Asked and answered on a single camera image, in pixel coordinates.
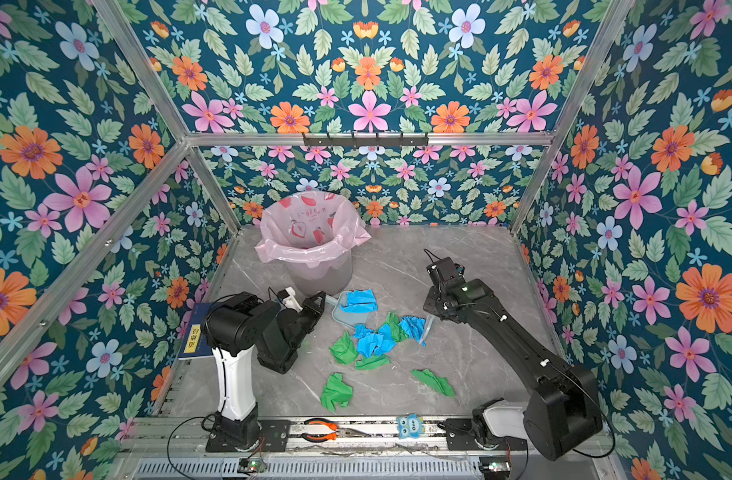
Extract black hook rail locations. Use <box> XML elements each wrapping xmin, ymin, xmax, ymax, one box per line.
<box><xmin>302</xmin><ymin>132</ymin><xmax>430</xmax><ymax>148</ymax></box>

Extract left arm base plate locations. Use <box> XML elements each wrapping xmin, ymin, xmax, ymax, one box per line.
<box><xmin>206</xmin><ymin>419</ymin><xmax>292</xmax><ymax>453</ymax></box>

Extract aluminium frame rails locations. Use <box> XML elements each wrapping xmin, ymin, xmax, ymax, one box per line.
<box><xmin>0</xmin><ymin>1</ymin><xmax>610</xmax><ymax>479</ymax></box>

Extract blue paper scrap top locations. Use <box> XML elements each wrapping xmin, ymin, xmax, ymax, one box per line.
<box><xmin>340</xmin><ymin>289</ymin><xmax>378</xmax><ymax>314</ymax></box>

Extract blue paper scrap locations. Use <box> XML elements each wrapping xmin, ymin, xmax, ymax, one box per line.
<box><xmin>340</xmin><ymin>289</ymin><xmax>378</xmax><ymax>314</ymax></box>
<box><xmin>399</xmin><ymin>316</ymin><xmax>427</xmax><ymax>345</ymax></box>
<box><xmin>354</xmin><ymin>323</ymin><xmax>397</xmax><ymax>358</ymax></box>

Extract dark blue book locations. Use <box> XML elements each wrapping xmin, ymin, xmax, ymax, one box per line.
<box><xmin>178</xmin><ymin>303</ymin><xmax>214</xmax><ymax>361</ymax></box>

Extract small circuit board right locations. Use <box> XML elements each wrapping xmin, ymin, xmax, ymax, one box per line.
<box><xmin>480</xmin><ymin>458</ymin><xmax>512</xmax><ymax>480</ymax></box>

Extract green paper scrap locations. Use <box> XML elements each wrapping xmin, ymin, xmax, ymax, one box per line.
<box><xmin>330</xmin><ymin>332</ymin><xmax>359</xmax><ymax>365</ymax></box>
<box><xmin>321</xmin><ymin>373</ymin><xmax>354</xmax><ymax>413</ymax></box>
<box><xmin>355</xmin><ymin>355</ymin><xmax>391</xmax><ymax>371</ymax></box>
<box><xmin>385</xmin><ymin>311</ymin><xmax>408</xmax><ymax>343</ymax></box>
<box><xmin>411</xmin><ymin>369</ymin><xmax>456</xmax><ymax>397</ymax></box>

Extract blue owl figurine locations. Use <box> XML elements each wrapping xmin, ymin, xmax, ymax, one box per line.
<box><xmin>396</xmin><ymin>414</ymin><xmax>425</xmax><ymax>439</ymax></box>

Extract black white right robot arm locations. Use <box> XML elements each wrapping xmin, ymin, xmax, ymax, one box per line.
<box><xmin>424</xmin><ymin>253</ymin><xmax>605</xmax><ymax>460</ymax></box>

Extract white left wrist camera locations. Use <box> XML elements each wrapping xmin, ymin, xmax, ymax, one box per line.
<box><xmin>278</xmin><ymin>287</ymin><xmax>303</xmax><ymax>312</ymax></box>

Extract pale green dustpan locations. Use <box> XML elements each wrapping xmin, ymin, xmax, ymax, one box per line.
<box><xmin>326</xmin><ymin>291</ymin><xmax>378</xmax><ymax>328</ymax></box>

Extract pale green hand brush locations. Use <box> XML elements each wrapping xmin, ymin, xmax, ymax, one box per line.
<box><xmin>418</xmin><ymin>315</ymin><xmax>436</xmax><ymax>346</ymax></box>

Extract small circuit board left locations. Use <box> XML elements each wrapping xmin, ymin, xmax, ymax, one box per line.
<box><xmin>239</xmin><ymin>458</ymin><xmax>267</xmax><ymax>475</ymax></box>

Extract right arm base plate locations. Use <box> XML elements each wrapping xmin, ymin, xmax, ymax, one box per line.
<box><xmin>438</xmin><ymin>418</ymin><xmax>528</xmax><ymax>452</ymax></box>

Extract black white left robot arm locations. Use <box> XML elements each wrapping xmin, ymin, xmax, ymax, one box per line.
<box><xmin>202</xmin><ymin>291</ymin><xmax>326</xmax><ymax>449</ymax></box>

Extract silver mesh waste basket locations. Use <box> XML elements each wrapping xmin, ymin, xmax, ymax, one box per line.
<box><xmin>285</xmin><ymin>253</ymin><xmax>353</xmax><ymax>296</ymax></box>

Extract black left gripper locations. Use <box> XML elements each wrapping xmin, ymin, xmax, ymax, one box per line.
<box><xmin>289</xmin><ymin>291</ymin><xmax>323</xmax><ymax>355</ymax></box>

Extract orange handled pliers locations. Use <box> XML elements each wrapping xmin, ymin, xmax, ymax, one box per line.
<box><xmin>300</xmin><ymin>418</ymin><xmax>371</xmax><ymax>443</ymax></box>

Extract small circuit board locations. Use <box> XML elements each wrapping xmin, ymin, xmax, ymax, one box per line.
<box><xmin>480</xmin><ymin>458</ymin><xmax>512</xmax><ymax>480</ymax></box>
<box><xmin>239</xmin><ymin>458</ymin><xmax>267</xmax><ymax>475</ymax></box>

